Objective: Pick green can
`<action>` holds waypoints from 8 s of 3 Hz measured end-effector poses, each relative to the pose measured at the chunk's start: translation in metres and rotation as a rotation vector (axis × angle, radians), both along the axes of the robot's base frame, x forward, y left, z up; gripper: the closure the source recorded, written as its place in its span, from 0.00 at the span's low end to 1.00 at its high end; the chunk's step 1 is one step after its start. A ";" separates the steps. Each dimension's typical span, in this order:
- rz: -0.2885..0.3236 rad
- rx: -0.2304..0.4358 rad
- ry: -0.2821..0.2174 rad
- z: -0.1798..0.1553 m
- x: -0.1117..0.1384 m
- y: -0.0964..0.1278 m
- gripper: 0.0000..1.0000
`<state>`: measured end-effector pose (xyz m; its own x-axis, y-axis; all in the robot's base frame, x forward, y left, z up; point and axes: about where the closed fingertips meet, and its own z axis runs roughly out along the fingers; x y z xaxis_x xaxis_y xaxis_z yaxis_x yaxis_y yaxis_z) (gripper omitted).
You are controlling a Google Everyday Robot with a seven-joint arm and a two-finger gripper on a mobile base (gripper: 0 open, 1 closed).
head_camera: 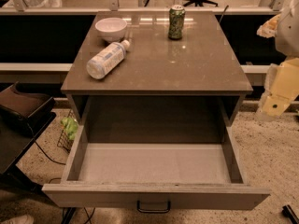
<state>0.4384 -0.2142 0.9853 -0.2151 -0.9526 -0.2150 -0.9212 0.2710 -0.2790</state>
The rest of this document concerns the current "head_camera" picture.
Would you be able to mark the black object bottom right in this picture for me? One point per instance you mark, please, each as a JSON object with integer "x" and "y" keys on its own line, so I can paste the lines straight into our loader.
{"x": 289, "y": 213}

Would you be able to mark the open grey drawer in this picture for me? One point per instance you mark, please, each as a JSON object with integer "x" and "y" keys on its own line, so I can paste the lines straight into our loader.
{"x": 189, "y": 176}

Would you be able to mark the wire basket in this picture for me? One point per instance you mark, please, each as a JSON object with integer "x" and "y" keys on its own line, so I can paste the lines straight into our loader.
{"x": 63, "y": 141}

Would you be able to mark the grey drawer cabinet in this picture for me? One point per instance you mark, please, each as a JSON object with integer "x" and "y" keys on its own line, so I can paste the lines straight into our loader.
{"x": 164, "y": 91}

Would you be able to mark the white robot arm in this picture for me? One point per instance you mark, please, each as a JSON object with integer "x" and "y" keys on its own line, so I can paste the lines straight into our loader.
{"x": 284, "y": 27}

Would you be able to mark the dark side table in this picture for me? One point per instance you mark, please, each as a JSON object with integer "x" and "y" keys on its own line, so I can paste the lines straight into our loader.
{"x": 24, "y": 116}

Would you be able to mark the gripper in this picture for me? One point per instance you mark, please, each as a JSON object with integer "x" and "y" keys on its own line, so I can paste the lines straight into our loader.
{"x": 289, "y": 32}

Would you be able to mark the black drawer handle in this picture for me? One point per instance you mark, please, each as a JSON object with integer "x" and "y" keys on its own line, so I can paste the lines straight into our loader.
{"x": 153, "y": 208}

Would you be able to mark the green soda can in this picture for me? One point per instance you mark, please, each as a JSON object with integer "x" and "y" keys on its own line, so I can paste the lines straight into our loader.
{"x": 176, "y": 22}

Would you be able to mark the white plastic bottle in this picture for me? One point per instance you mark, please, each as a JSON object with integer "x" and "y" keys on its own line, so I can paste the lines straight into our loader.
{"x": 107, "y": 59}

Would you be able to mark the white bowl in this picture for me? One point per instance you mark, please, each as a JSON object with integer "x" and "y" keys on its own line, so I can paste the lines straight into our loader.
{"x": 111, "y": 29}

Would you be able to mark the green object in basket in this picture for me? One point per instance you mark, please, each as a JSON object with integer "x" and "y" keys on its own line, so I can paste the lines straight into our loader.
{"x": 70, "y": 127}

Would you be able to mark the white shoe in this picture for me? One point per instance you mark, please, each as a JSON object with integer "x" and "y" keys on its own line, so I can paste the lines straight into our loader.
{"x": 25, "y": 219}

